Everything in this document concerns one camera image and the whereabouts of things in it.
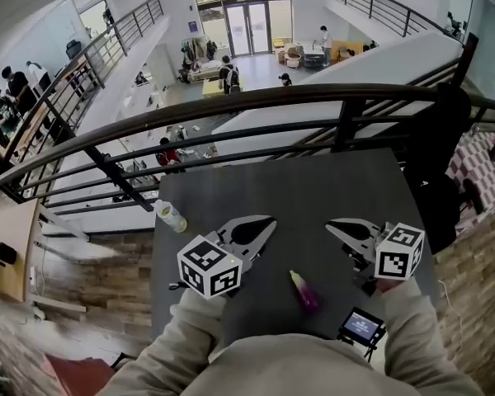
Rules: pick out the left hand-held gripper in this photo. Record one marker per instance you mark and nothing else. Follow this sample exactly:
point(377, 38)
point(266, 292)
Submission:
point(208, 268)

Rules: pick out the black metal railing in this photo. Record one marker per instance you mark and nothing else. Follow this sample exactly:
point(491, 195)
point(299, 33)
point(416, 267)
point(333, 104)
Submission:
point(471, 54)
point(272, 93)
point(121, 41)

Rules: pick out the long wooden workbench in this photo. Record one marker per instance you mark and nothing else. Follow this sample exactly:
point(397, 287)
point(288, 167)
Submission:
point(35, 122)

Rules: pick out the black office chair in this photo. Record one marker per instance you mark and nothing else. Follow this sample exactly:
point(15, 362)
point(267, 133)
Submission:
point(433, 204)
point(74, 48)

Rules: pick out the clear plastic drink bottle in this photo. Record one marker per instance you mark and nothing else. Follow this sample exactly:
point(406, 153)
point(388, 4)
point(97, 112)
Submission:
point(170, 216)

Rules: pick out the blue wall poster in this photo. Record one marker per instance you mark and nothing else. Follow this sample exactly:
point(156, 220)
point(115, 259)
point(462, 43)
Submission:
point(192, 26)

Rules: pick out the small black monitor screen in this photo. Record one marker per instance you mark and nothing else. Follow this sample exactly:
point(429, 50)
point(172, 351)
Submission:
point(361, 324)

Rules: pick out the purple eggplant with green stem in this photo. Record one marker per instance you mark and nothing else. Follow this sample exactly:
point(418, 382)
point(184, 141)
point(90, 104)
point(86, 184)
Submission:
point(305, 293)

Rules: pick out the yellow sofa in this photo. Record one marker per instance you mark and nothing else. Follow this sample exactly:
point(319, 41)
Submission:
point(348, 50)

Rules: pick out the person's right forearm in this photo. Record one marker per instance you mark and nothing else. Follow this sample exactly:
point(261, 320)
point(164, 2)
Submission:
point(416, 336)

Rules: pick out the light wooden desk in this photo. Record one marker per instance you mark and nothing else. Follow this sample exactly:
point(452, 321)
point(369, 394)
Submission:
point(12, 225)

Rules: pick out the glass entrance double door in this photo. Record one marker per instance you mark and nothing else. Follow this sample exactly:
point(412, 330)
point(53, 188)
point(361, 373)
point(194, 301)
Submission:
point(247, 29)

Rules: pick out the dark grey table top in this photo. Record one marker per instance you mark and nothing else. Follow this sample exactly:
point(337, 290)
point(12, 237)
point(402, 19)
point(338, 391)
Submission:
point(293, 188)

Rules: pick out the white power strip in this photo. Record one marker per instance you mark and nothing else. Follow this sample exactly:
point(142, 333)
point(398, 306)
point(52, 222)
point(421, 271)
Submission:
point(33, 279)

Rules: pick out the round wicker basket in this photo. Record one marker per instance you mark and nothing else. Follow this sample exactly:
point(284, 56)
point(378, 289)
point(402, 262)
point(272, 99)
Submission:
point(293, 60)

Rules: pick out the clothes rack with garments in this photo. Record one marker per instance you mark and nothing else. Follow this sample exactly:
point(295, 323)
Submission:
point(198, 50)

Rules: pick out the dark jug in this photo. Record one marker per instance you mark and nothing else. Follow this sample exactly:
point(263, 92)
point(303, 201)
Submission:
point(5, 254)

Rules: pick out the pink cloth draped chair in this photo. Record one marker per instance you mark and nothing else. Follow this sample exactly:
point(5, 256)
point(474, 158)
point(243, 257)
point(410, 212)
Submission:
point(82, 378)

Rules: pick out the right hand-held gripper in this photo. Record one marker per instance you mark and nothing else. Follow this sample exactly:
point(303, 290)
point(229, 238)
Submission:
point(398, 254)

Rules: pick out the person's beige sweater torso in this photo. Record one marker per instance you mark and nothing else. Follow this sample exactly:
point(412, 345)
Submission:
point(293, 369)

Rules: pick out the checkered cloth covered table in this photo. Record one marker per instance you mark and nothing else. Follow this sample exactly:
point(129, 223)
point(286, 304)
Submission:
point(478, 167)

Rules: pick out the person's left forearm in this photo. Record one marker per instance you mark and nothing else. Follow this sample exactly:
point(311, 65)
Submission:
point(177, 336)

